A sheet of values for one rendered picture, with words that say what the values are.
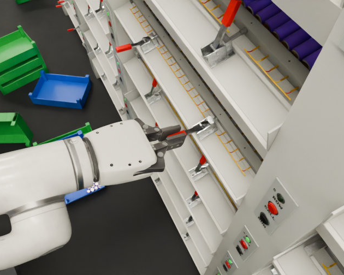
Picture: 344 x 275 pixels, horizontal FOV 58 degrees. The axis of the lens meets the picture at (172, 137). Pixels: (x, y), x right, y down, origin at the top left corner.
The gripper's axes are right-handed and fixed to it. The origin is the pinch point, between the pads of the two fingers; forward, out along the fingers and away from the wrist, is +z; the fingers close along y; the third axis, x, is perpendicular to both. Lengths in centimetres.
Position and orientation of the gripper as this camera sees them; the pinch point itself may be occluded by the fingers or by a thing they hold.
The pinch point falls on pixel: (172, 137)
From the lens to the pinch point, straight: 56.5
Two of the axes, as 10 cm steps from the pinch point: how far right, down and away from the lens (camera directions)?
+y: 4.5, 7.5, -4.8
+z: 8.7, -2.4, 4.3
